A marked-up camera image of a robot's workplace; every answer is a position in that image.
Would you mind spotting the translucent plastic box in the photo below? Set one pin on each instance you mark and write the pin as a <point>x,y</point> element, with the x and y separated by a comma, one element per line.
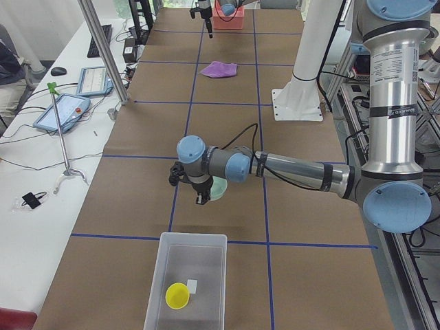
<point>199,262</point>

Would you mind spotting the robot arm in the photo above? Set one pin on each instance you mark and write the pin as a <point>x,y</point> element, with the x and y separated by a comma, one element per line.
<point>220,15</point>
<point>388,188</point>

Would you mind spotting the black computer mouse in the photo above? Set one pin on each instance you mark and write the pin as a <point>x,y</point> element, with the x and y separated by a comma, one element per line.
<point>58,71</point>

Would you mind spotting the upper teach pendant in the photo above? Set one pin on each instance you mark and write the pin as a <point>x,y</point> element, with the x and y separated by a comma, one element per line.
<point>94,81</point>

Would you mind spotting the teach pendant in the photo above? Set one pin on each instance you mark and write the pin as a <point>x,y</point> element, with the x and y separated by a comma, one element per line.
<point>70,109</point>
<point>94,81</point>

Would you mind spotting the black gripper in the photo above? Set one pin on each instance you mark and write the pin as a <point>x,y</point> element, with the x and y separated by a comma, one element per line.
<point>201,188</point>
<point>205,8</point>

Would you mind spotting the pink plastic tray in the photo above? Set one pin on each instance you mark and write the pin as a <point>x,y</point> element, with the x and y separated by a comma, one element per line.
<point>228,15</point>

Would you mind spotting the aluminium frame post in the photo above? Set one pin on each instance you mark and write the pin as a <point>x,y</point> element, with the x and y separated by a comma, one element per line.
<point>93,23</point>

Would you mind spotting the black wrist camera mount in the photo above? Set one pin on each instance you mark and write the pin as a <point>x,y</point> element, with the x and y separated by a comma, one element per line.
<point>177,174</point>

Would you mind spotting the small black device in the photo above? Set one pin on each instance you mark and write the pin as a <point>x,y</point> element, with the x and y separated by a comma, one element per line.
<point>33,200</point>

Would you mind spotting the black box on desk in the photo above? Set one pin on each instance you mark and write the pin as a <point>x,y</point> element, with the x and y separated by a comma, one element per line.
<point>130,50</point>

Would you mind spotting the yellow plastic cup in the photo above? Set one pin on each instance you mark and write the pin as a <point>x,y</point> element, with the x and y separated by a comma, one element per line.
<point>177,296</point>

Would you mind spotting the green plastic bowl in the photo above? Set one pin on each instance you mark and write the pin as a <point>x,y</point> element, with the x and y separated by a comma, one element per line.
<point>218,188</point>

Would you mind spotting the lower teach pendant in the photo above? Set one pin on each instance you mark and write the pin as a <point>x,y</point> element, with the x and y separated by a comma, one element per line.
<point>70,109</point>

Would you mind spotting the white pedestal column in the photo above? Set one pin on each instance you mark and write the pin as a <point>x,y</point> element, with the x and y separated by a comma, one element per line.
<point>299,99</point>

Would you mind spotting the purple cloth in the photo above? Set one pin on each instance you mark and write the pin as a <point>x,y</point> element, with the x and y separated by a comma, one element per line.
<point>219,69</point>

